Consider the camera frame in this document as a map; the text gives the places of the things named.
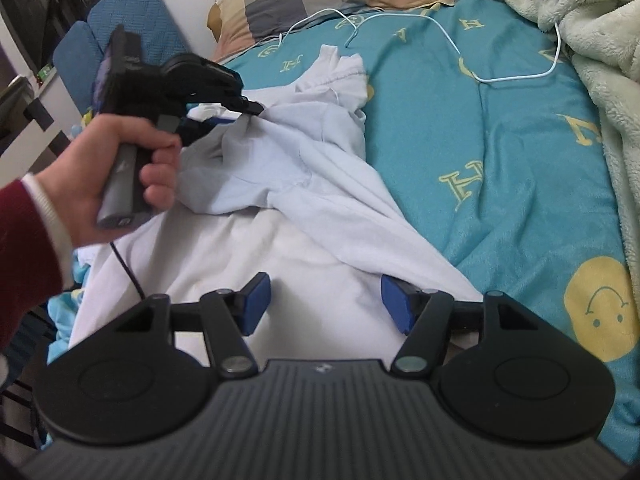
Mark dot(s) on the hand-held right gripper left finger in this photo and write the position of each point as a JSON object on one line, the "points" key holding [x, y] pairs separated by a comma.
{"points": [[256, 305]]}

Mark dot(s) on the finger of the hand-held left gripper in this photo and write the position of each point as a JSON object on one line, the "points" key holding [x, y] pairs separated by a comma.
{"points": [[245, 104], [222, 121]]}

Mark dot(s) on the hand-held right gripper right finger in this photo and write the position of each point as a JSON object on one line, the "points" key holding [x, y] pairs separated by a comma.
{"points": [[395, 305]]}

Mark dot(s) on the cream sweatshirt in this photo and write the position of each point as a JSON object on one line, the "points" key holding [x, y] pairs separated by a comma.
{"points": [[300, 170]]}

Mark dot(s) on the person's left forearm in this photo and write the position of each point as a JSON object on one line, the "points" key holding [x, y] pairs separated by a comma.
{"points": [[25, 245]]}

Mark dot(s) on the person's left hand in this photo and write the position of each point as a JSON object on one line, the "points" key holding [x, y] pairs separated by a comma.
{"points": [[75, 185]]}

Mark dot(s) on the blue covered chair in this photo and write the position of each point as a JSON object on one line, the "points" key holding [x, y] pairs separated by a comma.
{"points": [[75, 60], [135, 15]]}

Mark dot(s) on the brown pillow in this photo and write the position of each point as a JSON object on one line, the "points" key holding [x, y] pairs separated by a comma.
{"points": [[217, 20]]}

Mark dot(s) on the white table with black legs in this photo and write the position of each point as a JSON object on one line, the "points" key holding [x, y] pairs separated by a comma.
{"points": [[30, 110]]}

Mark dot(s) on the dark glass door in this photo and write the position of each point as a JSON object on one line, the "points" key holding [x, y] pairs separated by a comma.
{"points": [[45, 5]]}

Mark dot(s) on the teal printed bed sheet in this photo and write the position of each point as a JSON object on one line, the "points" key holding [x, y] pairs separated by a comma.
{"points": [[525, 210]]}

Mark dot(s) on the green fleece blanket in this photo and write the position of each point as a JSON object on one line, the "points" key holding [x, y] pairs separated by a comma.
{"points": [[600, 35]]}

